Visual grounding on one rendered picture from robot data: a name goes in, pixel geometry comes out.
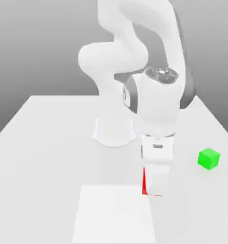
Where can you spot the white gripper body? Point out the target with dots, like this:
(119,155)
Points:
(157,154)

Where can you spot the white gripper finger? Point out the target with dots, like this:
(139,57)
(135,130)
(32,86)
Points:
(157,179)

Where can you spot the small green cube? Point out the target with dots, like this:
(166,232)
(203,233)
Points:
(208,159)

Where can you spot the small red cube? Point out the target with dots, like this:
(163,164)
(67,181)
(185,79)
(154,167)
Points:
(144,187)

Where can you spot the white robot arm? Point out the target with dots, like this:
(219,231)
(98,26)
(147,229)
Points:
(159,103)

